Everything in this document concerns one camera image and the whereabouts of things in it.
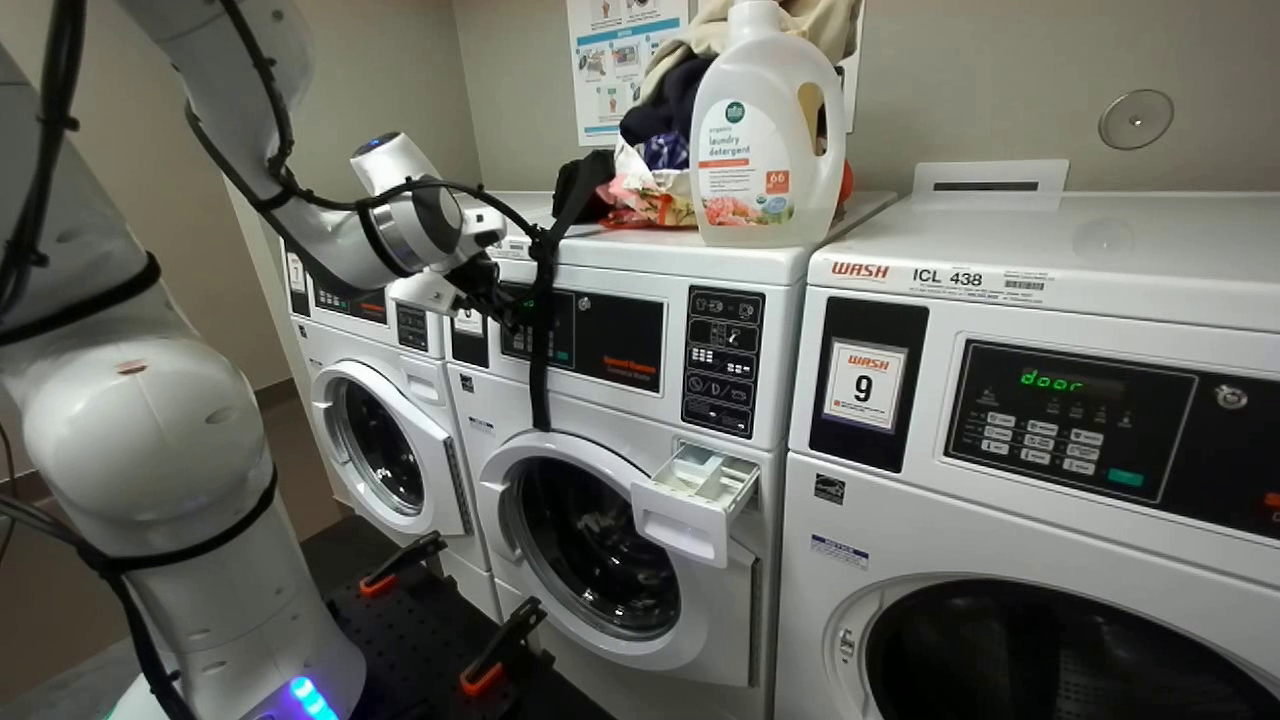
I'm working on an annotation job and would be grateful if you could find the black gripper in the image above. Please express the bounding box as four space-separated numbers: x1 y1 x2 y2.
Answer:
446 251 531 321

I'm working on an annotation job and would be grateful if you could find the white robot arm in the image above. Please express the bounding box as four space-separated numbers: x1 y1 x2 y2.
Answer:
0 0 500 720

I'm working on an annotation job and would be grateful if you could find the left white washing machine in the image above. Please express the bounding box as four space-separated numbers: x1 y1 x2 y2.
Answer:
276 244 504 622

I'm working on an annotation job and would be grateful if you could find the white washing machine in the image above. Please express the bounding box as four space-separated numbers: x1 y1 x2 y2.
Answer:
436 182 903 720
276 244 504 622
777 158 1280 720

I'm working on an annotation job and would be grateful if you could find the middle white washing machine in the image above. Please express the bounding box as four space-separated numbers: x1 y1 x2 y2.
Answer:
436 182 903 720

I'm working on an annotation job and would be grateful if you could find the right white washing machine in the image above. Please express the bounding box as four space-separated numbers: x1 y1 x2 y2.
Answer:
777 158 1280 720

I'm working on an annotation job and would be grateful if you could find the orange black clamp far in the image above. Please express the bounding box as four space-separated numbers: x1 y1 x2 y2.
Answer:
354 531 446 600

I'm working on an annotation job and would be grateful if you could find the orange black clamp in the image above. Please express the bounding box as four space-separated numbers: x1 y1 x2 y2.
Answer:
354 531 446 600
456 595 544 699

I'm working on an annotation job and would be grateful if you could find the white detergent drawer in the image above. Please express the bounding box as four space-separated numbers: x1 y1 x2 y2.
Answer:
632 449 760 566

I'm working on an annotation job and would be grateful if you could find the white laundry detergent bottle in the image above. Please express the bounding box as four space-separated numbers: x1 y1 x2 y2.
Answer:
689 0 843 247

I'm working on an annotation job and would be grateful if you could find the orange black clamp near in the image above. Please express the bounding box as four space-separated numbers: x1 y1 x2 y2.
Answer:
456 595 544 699

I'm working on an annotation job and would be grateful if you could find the white number nine label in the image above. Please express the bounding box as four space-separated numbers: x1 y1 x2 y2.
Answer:
819 341 907 431

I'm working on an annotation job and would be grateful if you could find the black hanging strap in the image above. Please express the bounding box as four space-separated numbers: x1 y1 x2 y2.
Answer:
525 149 620 436

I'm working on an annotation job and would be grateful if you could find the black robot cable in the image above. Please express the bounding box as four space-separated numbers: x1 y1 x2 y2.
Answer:
182 0 552 291

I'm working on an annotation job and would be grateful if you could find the wall instruction poster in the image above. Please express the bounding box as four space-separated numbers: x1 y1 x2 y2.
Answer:
564 0 691 149

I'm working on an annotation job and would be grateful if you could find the round wall plate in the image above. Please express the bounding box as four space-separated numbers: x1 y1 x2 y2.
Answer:
1094 88 1177 152

